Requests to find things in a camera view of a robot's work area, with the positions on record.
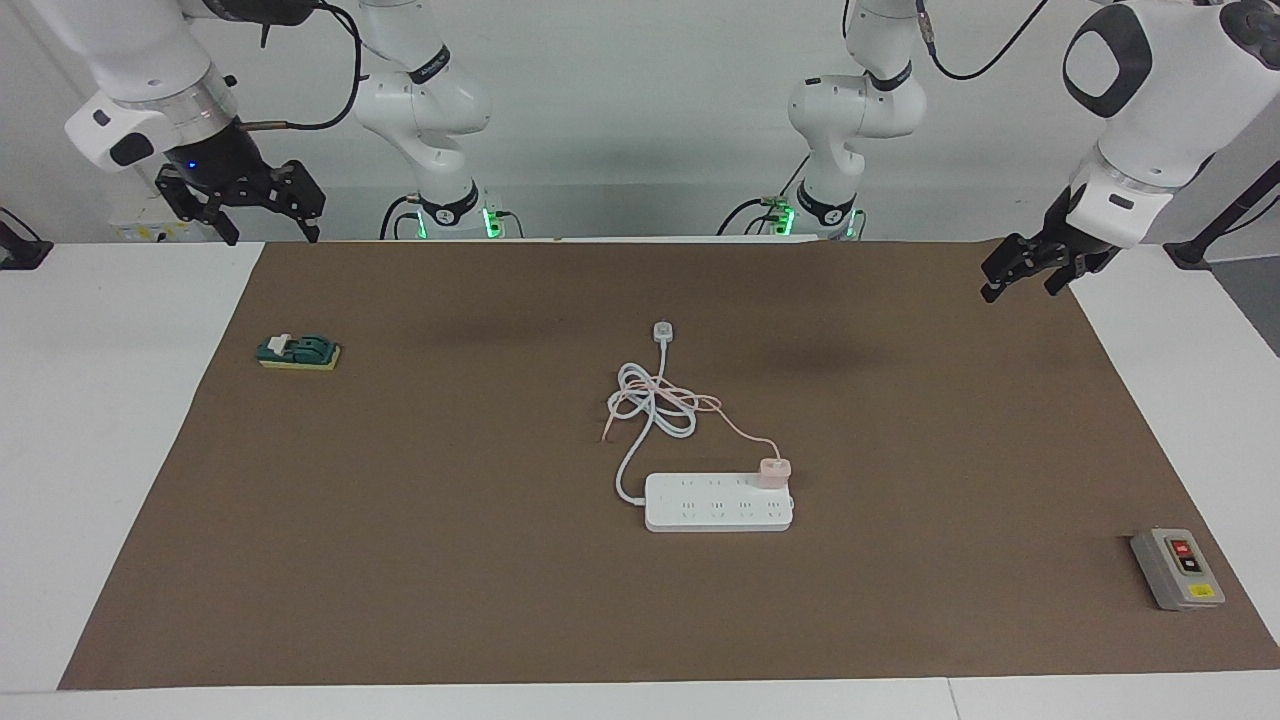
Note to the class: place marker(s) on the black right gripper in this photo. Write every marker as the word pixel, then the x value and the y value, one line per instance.
pixel 225 170

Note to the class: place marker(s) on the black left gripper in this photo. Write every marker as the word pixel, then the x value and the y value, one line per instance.
pixel 1075 240

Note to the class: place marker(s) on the pink charger adapter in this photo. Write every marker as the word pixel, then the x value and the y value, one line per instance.
pixel 775 472

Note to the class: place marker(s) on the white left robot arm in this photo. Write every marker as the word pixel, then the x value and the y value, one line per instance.
pixel 1160 90

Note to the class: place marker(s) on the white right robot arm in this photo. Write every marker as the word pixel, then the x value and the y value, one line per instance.
pixel 420 100

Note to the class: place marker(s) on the white power strip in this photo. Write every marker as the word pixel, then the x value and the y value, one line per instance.
pixel 720 505

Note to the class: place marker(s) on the black table clamp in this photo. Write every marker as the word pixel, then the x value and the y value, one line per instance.
pixel 20 255

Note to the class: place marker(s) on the brown table mat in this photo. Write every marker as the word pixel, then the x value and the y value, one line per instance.
pixel 900 600

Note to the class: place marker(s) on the white wall socket box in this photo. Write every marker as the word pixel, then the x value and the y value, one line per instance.
pixel 135 230

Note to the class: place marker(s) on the black camera stand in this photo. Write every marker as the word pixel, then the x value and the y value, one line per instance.
pixel 1190 252

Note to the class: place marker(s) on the green knife switch yellow base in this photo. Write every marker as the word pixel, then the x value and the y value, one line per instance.
pixel 300 352

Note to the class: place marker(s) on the grey on-off switch box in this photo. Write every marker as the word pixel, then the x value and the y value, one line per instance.
pixel 1175 570

